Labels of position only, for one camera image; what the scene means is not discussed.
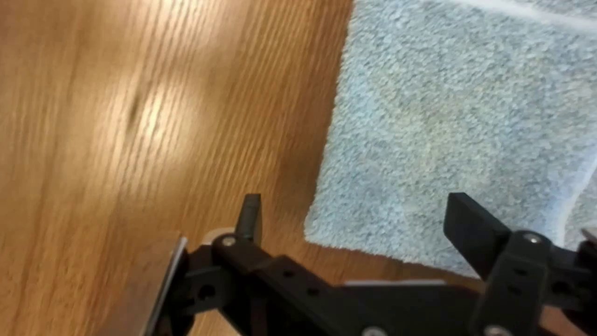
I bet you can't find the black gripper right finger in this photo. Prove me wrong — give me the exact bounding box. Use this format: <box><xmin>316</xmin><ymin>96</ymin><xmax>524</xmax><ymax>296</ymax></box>
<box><xmin>443</xmin><ymin>191</ymin><xmax>597</xmax><ymax>336</ymax></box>

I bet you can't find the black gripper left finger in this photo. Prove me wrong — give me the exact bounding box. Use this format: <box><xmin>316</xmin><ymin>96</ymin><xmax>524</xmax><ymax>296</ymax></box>
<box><xmin>163</xmin><ymin>193</ymin><xmax>350</xmax><ymax>336</ymax></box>

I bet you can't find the light blue towel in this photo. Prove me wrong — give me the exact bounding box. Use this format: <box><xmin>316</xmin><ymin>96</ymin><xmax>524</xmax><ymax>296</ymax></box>
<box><xmin>303</xmin><ymin>0</ymin><xmax>597</xmax><ymax>279</ymax></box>

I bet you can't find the grey metal wrist bracket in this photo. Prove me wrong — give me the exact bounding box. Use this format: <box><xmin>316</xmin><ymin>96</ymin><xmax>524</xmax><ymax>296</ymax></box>
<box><xmin>145</xmin><ymin>236</ymin><xmax>190</xmax><ymax>336</ymax></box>

